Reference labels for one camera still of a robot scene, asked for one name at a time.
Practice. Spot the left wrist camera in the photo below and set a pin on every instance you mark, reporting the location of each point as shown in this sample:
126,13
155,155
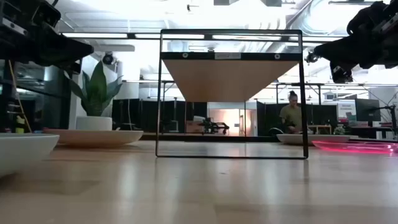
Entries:
12,26

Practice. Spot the black wheeled robot cart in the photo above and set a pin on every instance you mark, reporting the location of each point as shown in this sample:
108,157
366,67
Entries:
214,127

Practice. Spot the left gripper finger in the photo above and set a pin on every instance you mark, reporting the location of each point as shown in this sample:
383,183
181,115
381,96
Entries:
62,49
74,67

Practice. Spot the pink translucent round plate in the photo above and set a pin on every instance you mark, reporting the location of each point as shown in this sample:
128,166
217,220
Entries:
357,147

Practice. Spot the wooden shelf black metal frame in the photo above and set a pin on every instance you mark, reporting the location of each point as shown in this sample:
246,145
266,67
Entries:
228,79

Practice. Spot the off-white round plate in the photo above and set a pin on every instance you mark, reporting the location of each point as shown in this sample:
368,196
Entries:
93,138

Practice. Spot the white round plate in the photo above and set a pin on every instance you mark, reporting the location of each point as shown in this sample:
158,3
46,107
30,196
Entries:
295,139

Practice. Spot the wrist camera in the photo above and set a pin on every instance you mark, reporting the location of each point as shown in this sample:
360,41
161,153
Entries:
12,26
387,25

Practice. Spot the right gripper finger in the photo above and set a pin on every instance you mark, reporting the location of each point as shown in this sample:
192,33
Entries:
342,51
340,71

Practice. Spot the white bowl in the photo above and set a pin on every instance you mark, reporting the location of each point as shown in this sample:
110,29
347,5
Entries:
21,149

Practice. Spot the white plant pot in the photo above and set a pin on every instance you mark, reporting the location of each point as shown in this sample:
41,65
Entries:
93,123

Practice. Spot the cardboard box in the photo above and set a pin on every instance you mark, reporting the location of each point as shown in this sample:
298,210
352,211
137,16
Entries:
193,127

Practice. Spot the person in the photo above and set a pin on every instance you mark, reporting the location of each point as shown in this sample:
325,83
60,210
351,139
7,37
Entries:
290,115

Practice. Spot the black computer monitor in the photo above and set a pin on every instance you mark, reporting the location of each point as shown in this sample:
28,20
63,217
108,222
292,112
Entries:
367,109

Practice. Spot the green snake plant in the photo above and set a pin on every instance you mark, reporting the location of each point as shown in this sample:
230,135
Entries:
96,90

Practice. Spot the black ceiling spotlight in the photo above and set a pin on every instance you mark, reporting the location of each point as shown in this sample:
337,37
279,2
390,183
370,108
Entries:
311,57
108,58

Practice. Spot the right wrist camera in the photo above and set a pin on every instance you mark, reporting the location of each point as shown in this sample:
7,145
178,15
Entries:
387,25

